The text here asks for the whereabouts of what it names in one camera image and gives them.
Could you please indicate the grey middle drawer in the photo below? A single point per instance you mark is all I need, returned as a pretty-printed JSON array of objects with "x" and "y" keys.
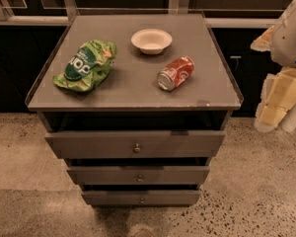
[{"x": 139, "y": 175}]

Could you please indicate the green crumpled chip bag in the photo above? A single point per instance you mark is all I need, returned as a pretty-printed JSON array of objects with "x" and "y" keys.
[{"x": 88, "y": 68}]

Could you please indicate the white paper bowl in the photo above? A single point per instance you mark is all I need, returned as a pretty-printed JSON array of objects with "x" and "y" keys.
[{"x": 151, "y": 41}]

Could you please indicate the dark background counter cabinets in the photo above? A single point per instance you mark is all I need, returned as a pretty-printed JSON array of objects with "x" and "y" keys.
[{"x": 30, "y": 29}]

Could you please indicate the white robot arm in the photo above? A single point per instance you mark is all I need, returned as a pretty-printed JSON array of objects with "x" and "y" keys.
[{"x": 277, "y": 105}]

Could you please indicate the grey top drawer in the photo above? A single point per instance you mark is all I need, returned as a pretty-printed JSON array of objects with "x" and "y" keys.
[{"x": 135, "y": 144}]

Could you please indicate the grey drawer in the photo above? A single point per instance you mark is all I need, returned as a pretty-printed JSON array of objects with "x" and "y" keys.
[
  {"x": 139, "y": 175},
  {"x": 135, "y": 144},
  {"x": 122, "y": 198}
]

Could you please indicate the grey drawer cabinet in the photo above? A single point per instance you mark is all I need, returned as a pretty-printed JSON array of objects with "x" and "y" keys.
[{"x": 130, "y": 99}]

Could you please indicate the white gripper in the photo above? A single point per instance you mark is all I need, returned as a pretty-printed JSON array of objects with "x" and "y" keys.
[{"x": 290, "y": 39}]

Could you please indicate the red soda can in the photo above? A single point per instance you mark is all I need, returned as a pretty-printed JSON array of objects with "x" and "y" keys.
[{"x": 175, "y": 73}]

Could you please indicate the grey bottom drawer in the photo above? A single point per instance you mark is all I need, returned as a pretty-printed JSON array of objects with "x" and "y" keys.
[{"x": 122, "y": 198}]

